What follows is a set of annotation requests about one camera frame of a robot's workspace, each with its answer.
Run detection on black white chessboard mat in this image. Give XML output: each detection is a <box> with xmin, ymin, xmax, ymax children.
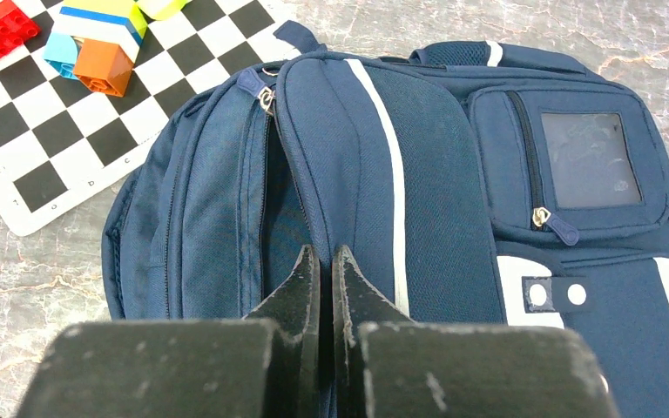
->
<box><xmin>0</xmin><ymin>1</ymin><xmax>295</xmax><ymax>236</ymax></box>

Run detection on navy blue student backpack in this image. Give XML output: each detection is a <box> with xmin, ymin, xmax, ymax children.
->
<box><xmin>102</xmin><ymin>22</ymin><xmax>669</xmax><ymax>417</ymax></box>

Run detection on blue toy block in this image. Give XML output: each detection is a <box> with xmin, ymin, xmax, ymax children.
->
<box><xmin>43</xmin><ymin>32</ymin><xmax>81</xmax><ymax>80</ymax></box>

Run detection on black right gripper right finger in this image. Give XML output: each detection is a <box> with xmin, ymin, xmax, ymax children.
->
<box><xmin>332</xmin><ymin>246</ymin><xmax>618</xmax><ymax>417</ymax></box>

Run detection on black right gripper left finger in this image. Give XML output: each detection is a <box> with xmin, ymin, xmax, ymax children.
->
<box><xmin>17</xmin><ymin>246</ymin><xmax>321</xmax><ymax>417</ymax></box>

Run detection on orange brown toy block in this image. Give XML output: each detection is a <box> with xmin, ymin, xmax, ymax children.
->
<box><xmin>73</xmin><ymin>39</ymin><xmax>134</xmax><ymax>97</ymax></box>

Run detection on green toy block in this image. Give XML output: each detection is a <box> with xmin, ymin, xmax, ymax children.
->
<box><xmin>52</xmin><ymin>0</ymin><xmax>186</xmax><ymax>61</ymax></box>

